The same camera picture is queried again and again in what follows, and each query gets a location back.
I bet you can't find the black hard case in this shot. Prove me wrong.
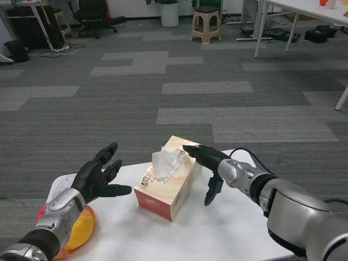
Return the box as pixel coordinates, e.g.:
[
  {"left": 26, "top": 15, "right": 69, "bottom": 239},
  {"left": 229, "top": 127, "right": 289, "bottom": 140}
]
[{"left": 304, "top": 24, "right": 338, "bottom": 44}]

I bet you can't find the red apple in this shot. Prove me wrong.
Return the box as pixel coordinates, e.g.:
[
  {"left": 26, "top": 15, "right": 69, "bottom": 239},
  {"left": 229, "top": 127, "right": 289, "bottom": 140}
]
[{"left": 36, "top": 205, "right": 51, "bottom": 223}]

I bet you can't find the black cabinet under desk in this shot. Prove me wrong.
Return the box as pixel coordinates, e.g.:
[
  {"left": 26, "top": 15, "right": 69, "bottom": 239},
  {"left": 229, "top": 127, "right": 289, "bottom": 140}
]
[{"left": 5, "top": 5, "right": 66, "bottom": 50}]

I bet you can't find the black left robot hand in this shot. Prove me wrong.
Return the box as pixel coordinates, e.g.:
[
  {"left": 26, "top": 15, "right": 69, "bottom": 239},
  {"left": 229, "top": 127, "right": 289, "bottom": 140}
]
[{"left": 71, "top": 142, "right": 133, "bottom": 204}]

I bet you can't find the black trash bin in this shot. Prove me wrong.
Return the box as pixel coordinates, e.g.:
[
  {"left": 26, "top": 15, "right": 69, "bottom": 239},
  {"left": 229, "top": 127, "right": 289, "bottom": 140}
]
[{"left": 4, "top": 40, "right": 30, "bottom": 63}]

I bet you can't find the black office chair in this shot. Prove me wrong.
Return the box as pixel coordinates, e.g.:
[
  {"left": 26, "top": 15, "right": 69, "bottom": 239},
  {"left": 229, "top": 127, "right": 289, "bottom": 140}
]
[{"left": 69, "top": 0, "right": 127, "bottom": 40}]

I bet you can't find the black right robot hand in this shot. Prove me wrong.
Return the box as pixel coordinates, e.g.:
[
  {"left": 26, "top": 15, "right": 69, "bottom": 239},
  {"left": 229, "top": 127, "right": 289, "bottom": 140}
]
[{"left": 182, "top": 145, "right": 231, "bottom": 207}]

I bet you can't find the white plant pot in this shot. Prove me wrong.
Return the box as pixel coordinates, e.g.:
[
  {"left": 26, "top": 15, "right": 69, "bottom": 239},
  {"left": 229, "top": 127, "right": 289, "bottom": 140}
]
[{"left": 160, "top": 1, "right": 179, "bottom": 27}]

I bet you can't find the yellow hanging strip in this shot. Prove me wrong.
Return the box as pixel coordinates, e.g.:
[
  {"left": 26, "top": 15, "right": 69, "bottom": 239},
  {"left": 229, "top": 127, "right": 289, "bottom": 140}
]
[{"left": 39, "top": 0, "right": 51, "bottom": 25}]

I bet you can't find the white room divider panel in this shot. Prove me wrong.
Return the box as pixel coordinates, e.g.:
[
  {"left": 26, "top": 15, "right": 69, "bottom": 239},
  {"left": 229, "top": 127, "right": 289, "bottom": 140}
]
[{"left": 0, "top": 45, "right": 14, "bottom": 65}]

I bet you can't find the green black cabinet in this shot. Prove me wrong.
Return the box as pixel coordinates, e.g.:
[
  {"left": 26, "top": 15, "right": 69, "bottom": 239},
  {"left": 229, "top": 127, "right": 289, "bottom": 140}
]
[{"left": 192, "top": 0, "right": 222, "bottom": 9}]

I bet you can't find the orange beige tissue box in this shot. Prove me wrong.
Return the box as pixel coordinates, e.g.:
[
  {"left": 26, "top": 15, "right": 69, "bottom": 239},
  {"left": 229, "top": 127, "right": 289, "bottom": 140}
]
[{"left": 132, "top": 135, "right": 202, "bottom": 221}]

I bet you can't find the white standing desk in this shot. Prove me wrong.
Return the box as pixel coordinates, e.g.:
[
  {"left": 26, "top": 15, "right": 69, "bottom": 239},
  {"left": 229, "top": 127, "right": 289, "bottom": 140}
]
[{"left": 235, "top": 0, "right": 269, "bottom": 41}]

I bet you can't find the orange plastic plate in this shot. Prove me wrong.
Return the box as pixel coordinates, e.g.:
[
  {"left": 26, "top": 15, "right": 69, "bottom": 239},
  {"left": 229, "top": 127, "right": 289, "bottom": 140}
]
[{"left": 54, "top": 205, "right": 97, "bottom": 258}]

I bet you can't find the large white table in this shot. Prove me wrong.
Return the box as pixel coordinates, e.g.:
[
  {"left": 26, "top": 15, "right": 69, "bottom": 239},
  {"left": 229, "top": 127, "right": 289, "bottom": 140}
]
[{"left": 254, "top": 0, "right": 348, "bottom": 111}]

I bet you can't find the white desk with monitor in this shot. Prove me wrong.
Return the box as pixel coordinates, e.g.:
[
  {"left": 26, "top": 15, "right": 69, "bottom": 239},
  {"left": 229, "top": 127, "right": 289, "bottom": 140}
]
[{"left": 0, "top": 0, "right": 55, "bottom": 52}]

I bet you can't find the small beige stool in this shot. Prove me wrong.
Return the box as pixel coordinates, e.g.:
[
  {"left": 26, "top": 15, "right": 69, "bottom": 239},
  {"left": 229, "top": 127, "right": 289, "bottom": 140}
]
[{"left": 53, "top": 10, "right": 74, "bottom": 41}]

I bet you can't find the black equipment bag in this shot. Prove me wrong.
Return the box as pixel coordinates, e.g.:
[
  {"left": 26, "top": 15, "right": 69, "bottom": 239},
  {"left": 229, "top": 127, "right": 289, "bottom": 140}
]
[{"left": 265, "top": 28, "right": 302, "bottom": 44}]

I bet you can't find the beige plastic stool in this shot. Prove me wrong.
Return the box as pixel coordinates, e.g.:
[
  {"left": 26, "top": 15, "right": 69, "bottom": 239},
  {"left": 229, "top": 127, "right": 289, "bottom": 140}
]
[{"left": 191, "top": 5, "right": 221, "bottom": 45}]

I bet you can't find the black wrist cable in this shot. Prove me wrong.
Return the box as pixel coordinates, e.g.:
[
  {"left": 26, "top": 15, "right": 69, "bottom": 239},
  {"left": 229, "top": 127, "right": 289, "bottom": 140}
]
[{"left": 228, "top": 148, "right": 279, "bottom": 179}]

